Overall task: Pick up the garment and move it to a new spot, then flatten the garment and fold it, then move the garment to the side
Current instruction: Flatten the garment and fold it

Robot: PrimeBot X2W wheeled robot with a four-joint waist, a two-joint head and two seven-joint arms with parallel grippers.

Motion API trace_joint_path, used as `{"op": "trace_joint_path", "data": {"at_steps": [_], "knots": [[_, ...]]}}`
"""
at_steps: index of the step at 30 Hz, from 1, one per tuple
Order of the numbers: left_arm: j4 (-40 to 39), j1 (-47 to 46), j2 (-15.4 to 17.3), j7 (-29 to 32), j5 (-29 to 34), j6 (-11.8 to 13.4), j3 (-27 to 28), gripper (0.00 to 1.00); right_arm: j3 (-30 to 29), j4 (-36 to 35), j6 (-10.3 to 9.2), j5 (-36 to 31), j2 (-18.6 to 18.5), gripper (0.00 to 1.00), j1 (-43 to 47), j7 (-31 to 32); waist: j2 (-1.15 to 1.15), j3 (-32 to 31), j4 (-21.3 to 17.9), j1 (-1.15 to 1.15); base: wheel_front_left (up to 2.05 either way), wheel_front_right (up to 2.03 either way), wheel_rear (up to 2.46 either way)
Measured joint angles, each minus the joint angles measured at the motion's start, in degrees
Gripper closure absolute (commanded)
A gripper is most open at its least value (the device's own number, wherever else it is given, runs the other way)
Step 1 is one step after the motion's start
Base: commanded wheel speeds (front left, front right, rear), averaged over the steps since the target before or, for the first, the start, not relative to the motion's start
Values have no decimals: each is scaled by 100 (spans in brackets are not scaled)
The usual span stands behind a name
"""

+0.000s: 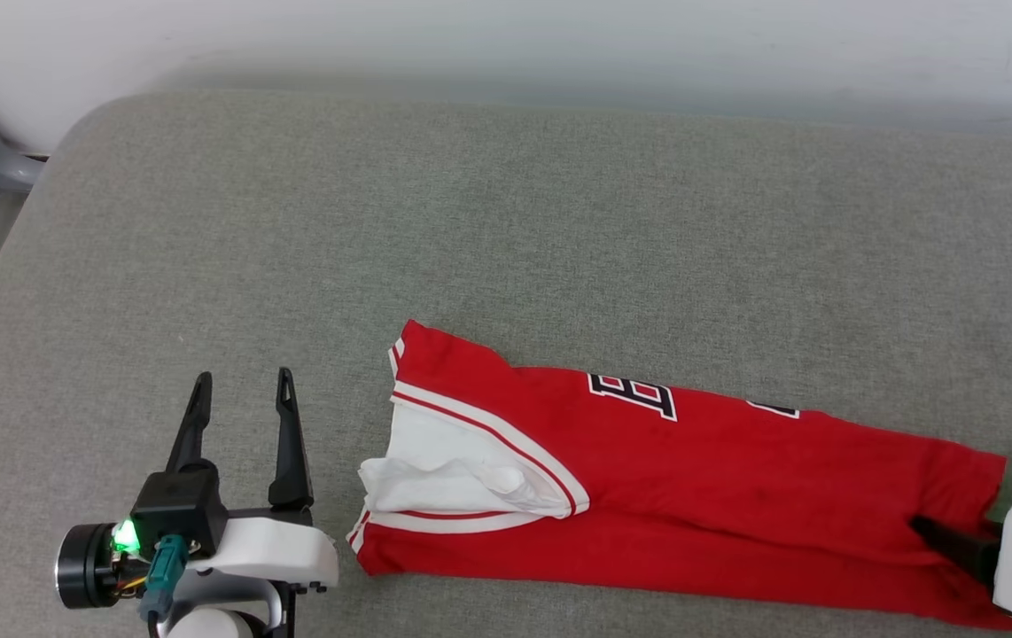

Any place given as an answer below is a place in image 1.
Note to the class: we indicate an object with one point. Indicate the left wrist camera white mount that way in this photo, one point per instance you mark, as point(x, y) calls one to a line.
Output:
point(276, 554)

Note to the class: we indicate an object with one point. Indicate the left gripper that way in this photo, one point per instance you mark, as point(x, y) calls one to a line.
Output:
point(89, 567)

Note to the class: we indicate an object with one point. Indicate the red white sports jersey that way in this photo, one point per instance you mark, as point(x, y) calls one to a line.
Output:
point(692, 496)

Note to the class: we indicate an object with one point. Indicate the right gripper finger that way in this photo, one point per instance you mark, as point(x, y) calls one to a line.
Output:
point(967, 551)

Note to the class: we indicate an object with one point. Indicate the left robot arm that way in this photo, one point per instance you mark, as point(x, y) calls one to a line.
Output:
point(209, 625)

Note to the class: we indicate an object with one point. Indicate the grey fabric sofa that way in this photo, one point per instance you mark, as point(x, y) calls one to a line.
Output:
point(470, 221)

